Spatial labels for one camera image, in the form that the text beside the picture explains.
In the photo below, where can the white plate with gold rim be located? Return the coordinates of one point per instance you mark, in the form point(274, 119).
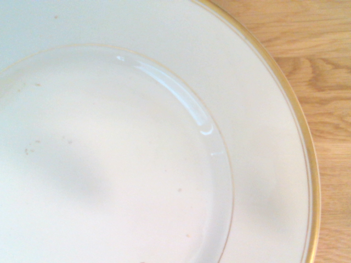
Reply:
point(131, 153)

